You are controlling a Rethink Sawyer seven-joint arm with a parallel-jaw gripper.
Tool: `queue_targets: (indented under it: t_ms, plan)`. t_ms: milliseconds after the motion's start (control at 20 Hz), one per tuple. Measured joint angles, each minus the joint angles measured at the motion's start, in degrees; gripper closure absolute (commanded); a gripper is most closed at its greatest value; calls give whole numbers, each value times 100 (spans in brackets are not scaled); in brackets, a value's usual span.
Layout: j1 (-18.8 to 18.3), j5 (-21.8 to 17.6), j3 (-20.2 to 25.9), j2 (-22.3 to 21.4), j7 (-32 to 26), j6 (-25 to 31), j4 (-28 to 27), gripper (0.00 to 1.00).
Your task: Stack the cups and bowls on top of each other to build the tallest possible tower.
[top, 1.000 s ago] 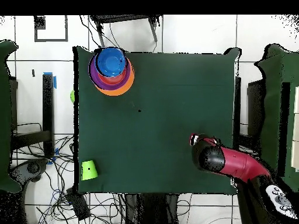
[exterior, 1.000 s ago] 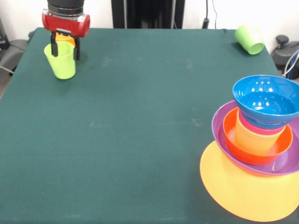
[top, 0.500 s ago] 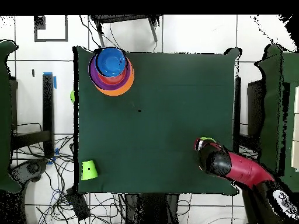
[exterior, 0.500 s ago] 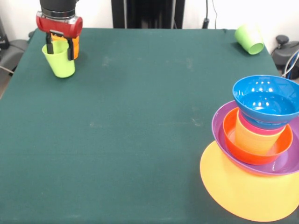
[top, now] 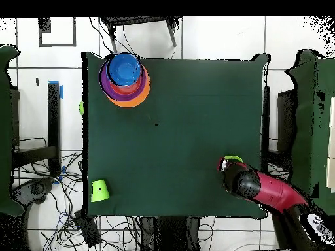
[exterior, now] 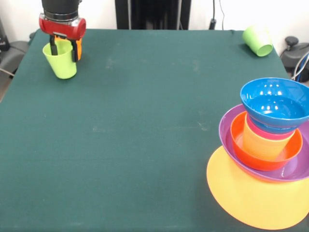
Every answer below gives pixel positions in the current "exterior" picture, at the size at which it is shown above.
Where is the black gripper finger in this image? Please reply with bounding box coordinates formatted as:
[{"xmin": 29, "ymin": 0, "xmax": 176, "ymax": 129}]
[
  {"xmin": 70, "ymin": 40, "xmax": 79, "ymax": 63},
  {"xmin": 49, "ymin": 35, "xmax": 58, "ymax": 56}
]

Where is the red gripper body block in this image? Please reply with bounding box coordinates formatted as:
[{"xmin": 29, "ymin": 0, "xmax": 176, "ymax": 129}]
[{"xmin": 39, "ymin": 13, "xmax": 87, "ymax": 41}]

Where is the light green cup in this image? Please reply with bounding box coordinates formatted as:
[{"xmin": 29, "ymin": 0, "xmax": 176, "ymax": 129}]
[{"xmin": 42, "ymin": 39, "xmax": 78, "ymax": 80}]

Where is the purple bowl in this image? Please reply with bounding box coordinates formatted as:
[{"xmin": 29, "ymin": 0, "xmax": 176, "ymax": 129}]
[{"xmin": 218, "ymin": 103, "xmax": 309, "ymax": 182}]

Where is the small orange-red bowl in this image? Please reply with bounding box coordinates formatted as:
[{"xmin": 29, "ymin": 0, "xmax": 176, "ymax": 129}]
[{"xmin": 230, "ymin": 111, "xmax": 304, "ymax": 172}]

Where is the blue bowl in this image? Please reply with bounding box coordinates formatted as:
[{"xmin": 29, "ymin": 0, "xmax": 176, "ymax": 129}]
[{"xmin": 239, "ymin": 77, "xmax": 309, "ymax": 135}]

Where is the red cup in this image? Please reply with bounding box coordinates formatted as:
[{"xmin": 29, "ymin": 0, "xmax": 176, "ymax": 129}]
[{"xmin": 246, "ymin": 119, "xmax": 297, "ymax": 141}]

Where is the yellow cup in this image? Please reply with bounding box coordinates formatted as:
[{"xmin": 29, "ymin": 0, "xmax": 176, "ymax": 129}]
[{"xmin": 242, "ymin": 113, "xmax": 295, "ymax": 161}]

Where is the large orange bowl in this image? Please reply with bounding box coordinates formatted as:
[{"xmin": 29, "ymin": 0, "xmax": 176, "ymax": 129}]
[{"xmin": 206, "ymin": 145, "xmax": 309, "ymax": 230}]

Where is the black office chair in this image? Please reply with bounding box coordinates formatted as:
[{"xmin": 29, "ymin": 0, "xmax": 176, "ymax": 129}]
[
  {"xmin": 281, "ymin": 36, "xmax": 309, "ymax": 71},
  {"xmin": 0, "ymin": 19, "xmax": 30, "ymax": 78}
]

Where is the dark green tablecloth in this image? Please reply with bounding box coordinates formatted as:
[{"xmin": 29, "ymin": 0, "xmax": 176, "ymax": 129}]
[{"xmin": 0, "ymin": 28, "xmax": 309, "ymax": 232}]

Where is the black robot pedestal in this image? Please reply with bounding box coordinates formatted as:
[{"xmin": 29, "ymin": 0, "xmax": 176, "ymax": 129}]
[{"xmin": 115, "ymin": 0, "xmax": 191, "ymax": 30}]

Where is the black cable with plug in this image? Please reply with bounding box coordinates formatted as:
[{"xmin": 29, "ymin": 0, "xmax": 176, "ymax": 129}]
[{"xmin": 209, "ymin": 0, "xmax": 217, "ymax": 31}]

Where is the tangle of floor cables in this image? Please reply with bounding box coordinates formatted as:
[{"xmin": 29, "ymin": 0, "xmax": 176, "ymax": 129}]
[{"xmin": 291, "ymin": 52, "xmax": 309, "ymax": 84}]

